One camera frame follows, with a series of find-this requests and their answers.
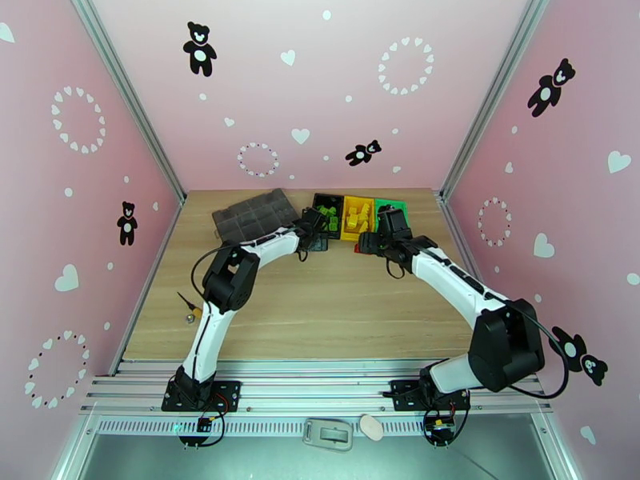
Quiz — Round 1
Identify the yellow plastic bin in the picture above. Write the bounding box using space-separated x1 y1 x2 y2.
339 194 377 243

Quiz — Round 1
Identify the green plastic bin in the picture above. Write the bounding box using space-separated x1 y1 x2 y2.
374 197 412 234

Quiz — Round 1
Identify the black plastic bin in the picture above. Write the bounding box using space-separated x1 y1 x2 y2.
312 192 347 241

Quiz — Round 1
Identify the dark translucent organizer case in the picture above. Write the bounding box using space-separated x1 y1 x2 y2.
211 187 302 245

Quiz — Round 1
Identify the small brass connector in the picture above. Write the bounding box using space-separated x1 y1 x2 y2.
175 290 203 320

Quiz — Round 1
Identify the beige oval pad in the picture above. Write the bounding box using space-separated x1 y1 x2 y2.
358 414 385 442

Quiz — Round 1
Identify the grey metal buckle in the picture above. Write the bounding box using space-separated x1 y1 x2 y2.
302 417 355 452

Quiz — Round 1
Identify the perforated metal strip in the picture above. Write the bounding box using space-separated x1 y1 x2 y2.
94 418 436 437

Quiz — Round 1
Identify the aluminium side rail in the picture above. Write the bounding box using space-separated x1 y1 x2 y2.
112 190 187 377
437 190 523 377

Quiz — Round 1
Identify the black bear wall sticker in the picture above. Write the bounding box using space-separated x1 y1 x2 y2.
116 201 139 247
182 21 218 78
548 326 610 388
345 139 383 168
526 57 577 118

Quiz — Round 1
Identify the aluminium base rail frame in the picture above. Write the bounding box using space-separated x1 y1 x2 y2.
79 361 551 414

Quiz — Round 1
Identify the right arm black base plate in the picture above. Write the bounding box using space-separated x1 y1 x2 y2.
390 378 471 412

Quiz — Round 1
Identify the aluminium frame post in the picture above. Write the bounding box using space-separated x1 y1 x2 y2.
67 0 187 205
438 0 551 205

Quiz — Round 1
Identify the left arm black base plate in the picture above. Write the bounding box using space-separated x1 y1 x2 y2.
161 379 242 413

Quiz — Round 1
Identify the small circuit board with wires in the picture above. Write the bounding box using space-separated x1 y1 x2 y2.
179 410 229 450
422 408 469 450

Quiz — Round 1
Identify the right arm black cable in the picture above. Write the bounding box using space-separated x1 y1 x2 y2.
507 310 571 400

